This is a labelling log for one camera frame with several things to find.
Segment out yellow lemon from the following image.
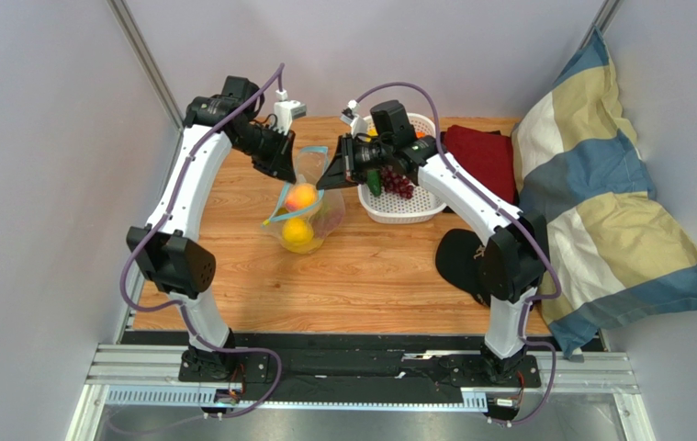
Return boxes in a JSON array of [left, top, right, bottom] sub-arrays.
[[281, 218, 315, 247]]

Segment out white plastic basket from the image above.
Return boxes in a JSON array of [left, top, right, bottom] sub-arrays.
[[354, 111, 452, 224]]

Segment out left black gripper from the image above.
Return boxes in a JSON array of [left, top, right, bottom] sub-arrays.
[[233, 124, 298, 186]]

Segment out dark purple grape bunch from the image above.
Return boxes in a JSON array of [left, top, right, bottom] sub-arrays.
[[380, 168, 415, 199]]

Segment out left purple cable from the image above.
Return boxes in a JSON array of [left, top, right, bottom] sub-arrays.
[[118, 62, 285, 422]]

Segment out clear zip top bag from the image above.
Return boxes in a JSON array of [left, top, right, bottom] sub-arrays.
[[261, 146, 345, 254]]

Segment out striped blue yellow pillow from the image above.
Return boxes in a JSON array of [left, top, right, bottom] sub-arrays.
[[512, 30, 697, 356]]

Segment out peach fruit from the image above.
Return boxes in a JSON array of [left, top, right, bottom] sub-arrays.
[[283, 183, 320, 212]]

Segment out black baseball cap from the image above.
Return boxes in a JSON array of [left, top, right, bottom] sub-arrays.
[[434, 229, 491, 308]]

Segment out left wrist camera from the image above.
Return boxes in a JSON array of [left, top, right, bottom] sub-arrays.
[[272, 89, 307, 134]]

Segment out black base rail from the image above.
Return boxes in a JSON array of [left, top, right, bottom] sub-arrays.
[[120, 331, 544, 405]]

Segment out green cucumber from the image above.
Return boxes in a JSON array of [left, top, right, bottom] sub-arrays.
[[366, 170, 384, 198]]

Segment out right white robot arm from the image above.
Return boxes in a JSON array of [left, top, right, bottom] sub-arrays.
[[316, 100, 552, 362]]

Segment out folded red cloth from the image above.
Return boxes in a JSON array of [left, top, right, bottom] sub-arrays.
[[441, 125, 518, 205]]

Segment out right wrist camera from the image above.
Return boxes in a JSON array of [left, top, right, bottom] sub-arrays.
[[340, 100, 368, 137]]

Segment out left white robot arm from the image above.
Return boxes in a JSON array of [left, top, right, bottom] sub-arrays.
[[126, 76, 307, 379]]

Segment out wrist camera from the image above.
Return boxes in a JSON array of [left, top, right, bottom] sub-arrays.
[[272, 89, 307, 134], [340, 100, 368, 137]]

